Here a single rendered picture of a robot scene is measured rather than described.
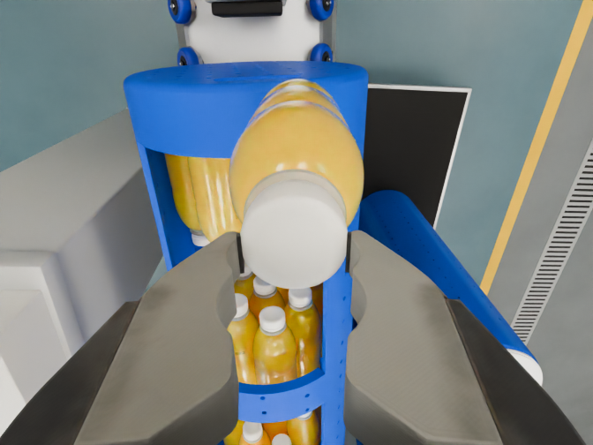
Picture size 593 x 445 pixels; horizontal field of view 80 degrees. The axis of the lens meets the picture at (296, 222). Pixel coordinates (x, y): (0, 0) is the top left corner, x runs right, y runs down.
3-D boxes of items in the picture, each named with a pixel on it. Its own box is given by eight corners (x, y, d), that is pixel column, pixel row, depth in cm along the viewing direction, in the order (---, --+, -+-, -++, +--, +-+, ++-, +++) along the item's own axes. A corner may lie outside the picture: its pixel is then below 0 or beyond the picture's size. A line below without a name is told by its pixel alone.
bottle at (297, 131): (279, 173, 32) (255, 318, 16) (242, 100, 29) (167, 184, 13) (351, 142, 31) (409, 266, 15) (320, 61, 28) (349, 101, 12)
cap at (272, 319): (258, 331, 53) (257, 322, 52) (261, 313, 56) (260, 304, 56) (284, 331, 53) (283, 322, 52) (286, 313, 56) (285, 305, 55)
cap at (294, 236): (272, 277, 15) (268, 306, 14) (227, 201, 14) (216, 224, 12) (358, 246, 14) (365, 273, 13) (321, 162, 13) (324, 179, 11)
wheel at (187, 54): (191, 81, 53) (202, 79, 54) (185, 48, 51) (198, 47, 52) (177, 79, 56) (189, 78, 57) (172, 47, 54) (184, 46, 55)
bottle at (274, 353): (255, 418, 60) (245, 338, 51) (261, 383, 66) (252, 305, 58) (297, 420, 60) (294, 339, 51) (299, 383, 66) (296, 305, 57)
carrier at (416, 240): (348, 197, 155) (356, 250, 169) (416, 359, 78) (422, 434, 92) (413, 183, 154) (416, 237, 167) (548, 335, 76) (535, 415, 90)
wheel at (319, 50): (308, 76, 55) (319, 77, 54) (308, 43, 53) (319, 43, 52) (324, 73, 58) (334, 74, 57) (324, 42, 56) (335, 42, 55)
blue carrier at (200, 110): (219, 426, 94) (221, 564, 70) (144, 64, 53) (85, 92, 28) (323, 403, 99) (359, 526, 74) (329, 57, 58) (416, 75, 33)
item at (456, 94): (309, 343, 216) (311, 363, 203) (333, 78, 146) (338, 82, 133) (393, 343, 220) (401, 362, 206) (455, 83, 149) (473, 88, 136)
